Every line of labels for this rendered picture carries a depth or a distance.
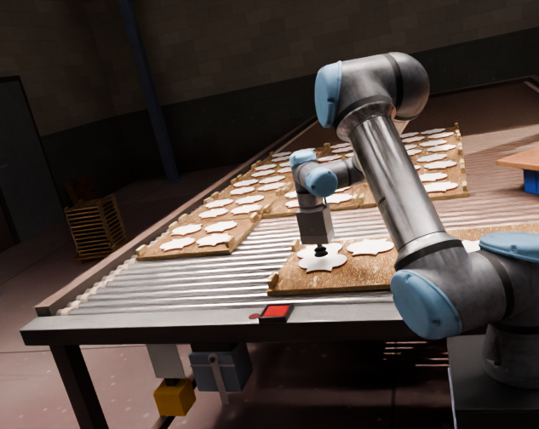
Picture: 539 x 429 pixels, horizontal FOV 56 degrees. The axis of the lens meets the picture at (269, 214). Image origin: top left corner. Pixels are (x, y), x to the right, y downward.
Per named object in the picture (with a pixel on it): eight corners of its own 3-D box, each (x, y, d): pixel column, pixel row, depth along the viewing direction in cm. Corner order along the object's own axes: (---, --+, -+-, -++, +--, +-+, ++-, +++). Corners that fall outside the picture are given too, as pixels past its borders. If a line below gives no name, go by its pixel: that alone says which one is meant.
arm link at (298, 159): (293, 159, 137) (283, 153, 145) (301, 197, 141) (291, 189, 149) (320, 151, 138) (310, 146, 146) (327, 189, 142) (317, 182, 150)
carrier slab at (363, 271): (415, 288, 131) (415, 282, 131) (266, 296, 145) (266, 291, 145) (419, 237, 163) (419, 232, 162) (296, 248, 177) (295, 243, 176)
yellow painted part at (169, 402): (185, 417, 149) (163, 347, 143) (159, 415, 152) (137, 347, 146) (197, 399, 156) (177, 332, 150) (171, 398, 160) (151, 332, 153)
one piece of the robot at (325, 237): (331, 187, 149) (340, 237, 155) (303, 189, 153) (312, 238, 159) (321, 200, 141) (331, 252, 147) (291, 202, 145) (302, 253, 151)
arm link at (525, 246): (584, 313, 81) (578, 231, 78) (510, 337, 78) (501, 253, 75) (530, 290, 92) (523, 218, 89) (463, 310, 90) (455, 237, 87)
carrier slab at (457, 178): (468, 197, 190) (467, 185, 189) (359, 208, 205) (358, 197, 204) (465, 172, 221) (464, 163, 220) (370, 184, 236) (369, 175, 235)
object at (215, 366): (243, 406, 139) (228, 349, 134) (198, 405, 144) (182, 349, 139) (256, 380, 149) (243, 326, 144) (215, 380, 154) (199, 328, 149)
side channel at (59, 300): (57, 331, 168) (48, 306, 166) (43, 332, 171) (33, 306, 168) (320, 123, 529) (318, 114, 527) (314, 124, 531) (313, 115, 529)
